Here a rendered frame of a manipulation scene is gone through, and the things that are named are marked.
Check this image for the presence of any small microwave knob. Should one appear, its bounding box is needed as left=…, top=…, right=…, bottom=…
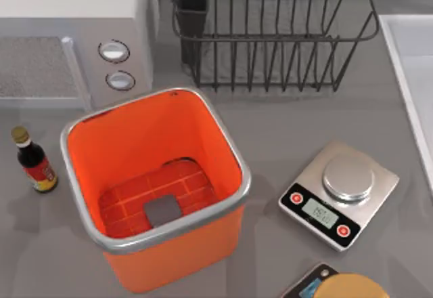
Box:
left=105, top=70, right=136, bottom=92

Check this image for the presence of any black cutlery holder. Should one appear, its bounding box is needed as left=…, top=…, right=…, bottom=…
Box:
left=171, top=0, right=210, bottom=65

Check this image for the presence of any large microwave knob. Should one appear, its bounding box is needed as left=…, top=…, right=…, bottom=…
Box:
left=97, top=39, right=131, bottom=64

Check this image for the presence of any orange bin with grey rim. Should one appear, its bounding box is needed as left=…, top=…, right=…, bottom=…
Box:
left=60, top=87, right=252, bottom=294

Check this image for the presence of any silver kitchen scale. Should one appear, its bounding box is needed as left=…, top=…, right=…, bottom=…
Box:
left=277, top=140, right=401, bottom=252

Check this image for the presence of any pale microwave oven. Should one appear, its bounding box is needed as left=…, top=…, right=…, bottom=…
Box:
left=0, top=0, right=160, bottom=110

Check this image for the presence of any silver scale with blue display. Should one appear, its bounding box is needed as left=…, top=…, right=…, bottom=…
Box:
left=279, top=262, right=340, bottom=298

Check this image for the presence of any dark sauce bottle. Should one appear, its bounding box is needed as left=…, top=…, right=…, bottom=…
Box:
left=10, top=125, right=59, bottom=194

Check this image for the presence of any dark wire dish rack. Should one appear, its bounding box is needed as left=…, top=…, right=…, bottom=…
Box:
left=171, top=0, right=380, bottom=93

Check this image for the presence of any microwave door handle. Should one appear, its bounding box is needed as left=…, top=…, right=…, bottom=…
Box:
left=61, top=36, right=93, bottom=110

